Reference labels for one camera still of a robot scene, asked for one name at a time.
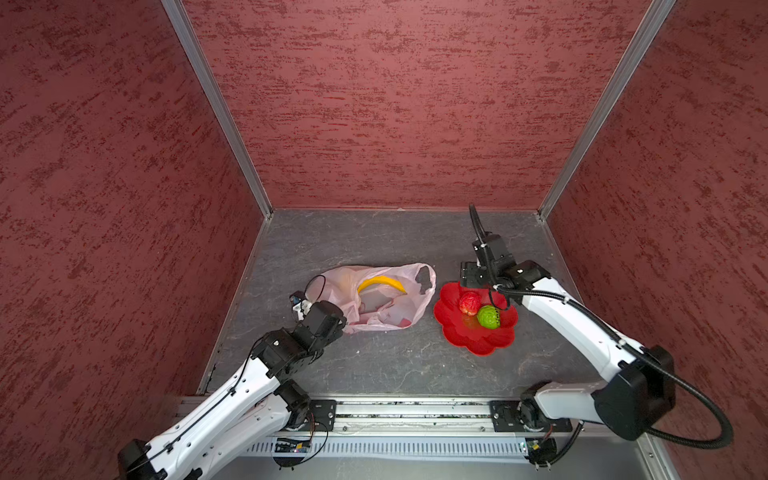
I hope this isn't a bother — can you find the green fake fruit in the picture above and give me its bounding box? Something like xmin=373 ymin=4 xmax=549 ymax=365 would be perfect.
xmin=476 ymin=305 xmax=501 ymax=330

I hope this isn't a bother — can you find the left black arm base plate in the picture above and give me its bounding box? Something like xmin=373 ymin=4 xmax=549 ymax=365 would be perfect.
xmin=299 ymin=399 xmax=338 ymax=432

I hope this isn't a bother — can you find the pink plastic bag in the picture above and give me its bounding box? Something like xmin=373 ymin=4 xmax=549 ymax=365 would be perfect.
xmin=306 ymin=263 xmax=437 ymax=335

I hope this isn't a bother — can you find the yellow fake banana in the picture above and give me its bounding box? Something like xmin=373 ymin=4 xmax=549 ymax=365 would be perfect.
xmin=357 ymin=276 xmax=407 ymax=294

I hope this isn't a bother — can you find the perforated metal cable tray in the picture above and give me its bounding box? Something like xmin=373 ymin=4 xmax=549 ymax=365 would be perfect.
xmin=242 ymin=436 xmax=528 ymax=462

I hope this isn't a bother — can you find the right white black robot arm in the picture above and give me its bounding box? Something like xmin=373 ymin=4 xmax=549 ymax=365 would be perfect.
xmin=460 ymin=232 xmax=676 ymax=440

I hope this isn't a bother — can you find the aluminium mounting rail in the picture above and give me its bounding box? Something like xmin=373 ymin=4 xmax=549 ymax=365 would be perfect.
xmin=170 ymin=394 xmax=655 ymax=438

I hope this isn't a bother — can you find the black corrugated cable conduit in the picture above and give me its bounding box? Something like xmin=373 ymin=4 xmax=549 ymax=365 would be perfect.
xmin=467 ymin=203 xmax=734 ymax=466

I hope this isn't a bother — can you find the right aluminium corner post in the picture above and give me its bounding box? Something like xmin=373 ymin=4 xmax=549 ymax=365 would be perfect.
xmin=538 ymin=0 xmax=676 ymax=223

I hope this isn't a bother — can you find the red flower-shaped plastic bowl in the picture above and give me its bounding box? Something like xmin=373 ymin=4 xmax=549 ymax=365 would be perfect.
xmin=433 ymin=282 xmax=518 ymax=356

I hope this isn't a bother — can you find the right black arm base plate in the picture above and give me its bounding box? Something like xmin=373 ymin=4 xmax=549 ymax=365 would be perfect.
xmin=489 ymin=400 xmax=573 ymax=434

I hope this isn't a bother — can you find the left aluminium corner post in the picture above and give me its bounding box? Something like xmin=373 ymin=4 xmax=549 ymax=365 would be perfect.
xmin=161 ymin=0 xmax=274 ymax=221

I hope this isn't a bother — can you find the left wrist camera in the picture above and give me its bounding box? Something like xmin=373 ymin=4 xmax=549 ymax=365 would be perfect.
xmin=289 ymin=291 xmax=313 ymax=322

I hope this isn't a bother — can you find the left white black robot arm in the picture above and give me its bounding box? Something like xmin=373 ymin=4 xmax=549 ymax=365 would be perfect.
xmin=118 ymin=300 xmax=346 ymax=479

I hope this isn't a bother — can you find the aluminium corner post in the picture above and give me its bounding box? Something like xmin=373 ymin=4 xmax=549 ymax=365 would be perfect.
xmin=161 ymin=0 xmax=274 ymax=221
xmin=538 ymin=0 xmax=676 ymax=223

